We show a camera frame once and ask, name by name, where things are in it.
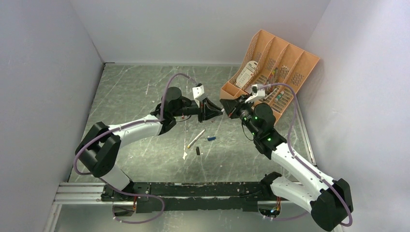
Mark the orange plastic desk organizer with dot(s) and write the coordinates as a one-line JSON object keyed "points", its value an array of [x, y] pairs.
{"points": [[271, 59]]}

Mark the aluminium rail frame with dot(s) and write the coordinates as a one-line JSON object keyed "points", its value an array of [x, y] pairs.
{"points": [[82, 193]]}

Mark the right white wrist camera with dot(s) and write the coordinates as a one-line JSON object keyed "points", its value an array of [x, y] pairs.
{"points": [[256, 92]]}

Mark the white product card package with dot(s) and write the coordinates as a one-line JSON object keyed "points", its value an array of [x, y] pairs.
{"points": [[246, 73]]}

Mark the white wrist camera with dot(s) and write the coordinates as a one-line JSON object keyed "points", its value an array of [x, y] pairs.
{"points": [[199, 93], [256, 92]]}

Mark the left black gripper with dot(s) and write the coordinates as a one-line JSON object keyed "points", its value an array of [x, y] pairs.
{"points": [[206, 113]]}

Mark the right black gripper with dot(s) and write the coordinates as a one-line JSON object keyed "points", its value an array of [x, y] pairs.
{"points": [[233, 106]]}

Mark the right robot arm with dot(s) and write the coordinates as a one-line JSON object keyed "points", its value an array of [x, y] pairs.
{"points": [[328, 201]]}

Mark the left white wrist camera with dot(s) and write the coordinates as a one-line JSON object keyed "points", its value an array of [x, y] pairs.
{"points": [[199, 93]]}

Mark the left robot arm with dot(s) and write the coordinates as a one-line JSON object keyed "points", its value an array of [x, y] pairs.
{"points": [[99, 149]]}

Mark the markers in organizer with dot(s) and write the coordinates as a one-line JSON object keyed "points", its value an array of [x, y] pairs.
{"points": [[272, 92]]}

